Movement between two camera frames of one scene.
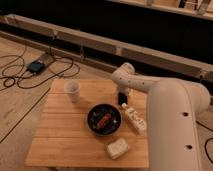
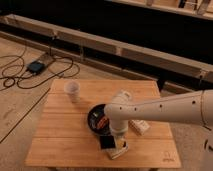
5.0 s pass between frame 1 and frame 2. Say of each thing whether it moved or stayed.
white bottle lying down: stayed
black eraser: moved
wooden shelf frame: stayed
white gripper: moved
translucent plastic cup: stayed
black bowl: stayed
